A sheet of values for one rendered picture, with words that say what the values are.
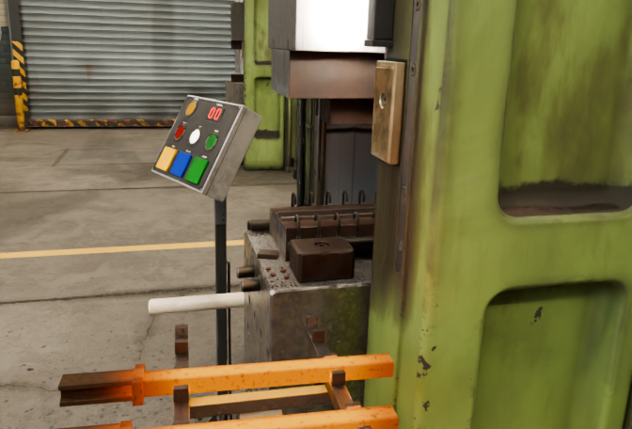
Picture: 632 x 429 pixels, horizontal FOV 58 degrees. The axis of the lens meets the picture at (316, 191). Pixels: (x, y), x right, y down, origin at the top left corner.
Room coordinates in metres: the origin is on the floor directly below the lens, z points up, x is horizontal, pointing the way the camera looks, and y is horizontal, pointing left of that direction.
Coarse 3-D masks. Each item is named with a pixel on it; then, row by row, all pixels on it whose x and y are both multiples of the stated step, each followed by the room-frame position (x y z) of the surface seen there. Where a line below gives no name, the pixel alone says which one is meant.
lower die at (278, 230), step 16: (272, 208) 1.36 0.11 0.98; (288, 208) 1.34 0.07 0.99; (304, 208) 1.34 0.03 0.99; (320, 208) 1.34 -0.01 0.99; (336, 208) 1.35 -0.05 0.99; (352, 208) 1.32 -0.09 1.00; (368, 208) 1.32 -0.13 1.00; (272, 224) 1.33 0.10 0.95; (288, 224) 1.20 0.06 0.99; (304, 224) 1.21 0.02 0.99; (336, 224) 1.22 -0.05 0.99; (352, 224) 1.22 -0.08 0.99; (368, 224) 1.23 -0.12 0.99; (288, 240) 1.18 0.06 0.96; (288, 256) 1.18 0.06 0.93
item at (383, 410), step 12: (360, 408) 0.61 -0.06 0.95; (372, 408) 0.61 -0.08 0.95; (384, 408) 0.62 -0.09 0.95; (240, 420) 0.58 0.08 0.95; (252, 420) 0.59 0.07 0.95; (264, 420) 0.59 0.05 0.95; (276, 420) 0.59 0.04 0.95; (288, 420) 0.59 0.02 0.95; (300, 420) 0.59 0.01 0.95; (312, 420) 0.59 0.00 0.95; (324, 420) 0.59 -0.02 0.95; (336, 420) 0.59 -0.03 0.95; (348, 420) 0.59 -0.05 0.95; (360, 420) 0.59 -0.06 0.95; (372, 420) 0.59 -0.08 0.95; (384, 420) 0.59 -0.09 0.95; (396, 420) 0.60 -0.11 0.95
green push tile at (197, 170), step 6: (198, 162) 1.64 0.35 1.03; (204, 162) 1.62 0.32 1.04; (192, 168) 1.65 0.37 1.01; (198, 168) 1.62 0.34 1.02; (204, 168) 1.61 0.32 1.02; (192, 174) 1.63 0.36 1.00; (198, 174) 1.61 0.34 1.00; (186, 180) 1.64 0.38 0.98; (192, 180) 1.61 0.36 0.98; (198, 180) 1.60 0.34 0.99
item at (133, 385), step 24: (288, 360) 0.72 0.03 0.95; (312, 360) 0.72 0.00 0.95; (336, 360) 0.72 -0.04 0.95; (360, 360) 0.72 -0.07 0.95; (384, 360) 0.73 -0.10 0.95; (72, 384) 0.64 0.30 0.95; (96, 384) 0.64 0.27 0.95; (120, 384) 0.65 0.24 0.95; (144, 384) 0.65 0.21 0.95; (168, 384) 0.66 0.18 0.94; (192, 384) 0.67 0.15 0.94; (216, 384) 0.67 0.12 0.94; (240, 384) 0.68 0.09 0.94; (264, 384) 0.68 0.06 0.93; (288, 384) 0.69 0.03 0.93
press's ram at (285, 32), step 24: (288, 0) 1.20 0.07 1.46; (312, 0) 1.14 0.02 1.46; (336, 0) 1.15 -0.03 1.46; (360, 0) 1.16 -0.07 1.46; (288, 24) 1.19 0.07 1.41; (312, 24) 1.14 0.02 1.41; (336, 24) 1.15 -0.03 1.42; (360, 24) 1.16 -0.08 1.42; (288, 48) 1.21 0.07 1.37; (312, 48) 1.14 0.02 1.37; (336, 48) 1.15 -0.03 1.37; (360, 48) 1.16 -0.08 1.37; (384, 48) 1.18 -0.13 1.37
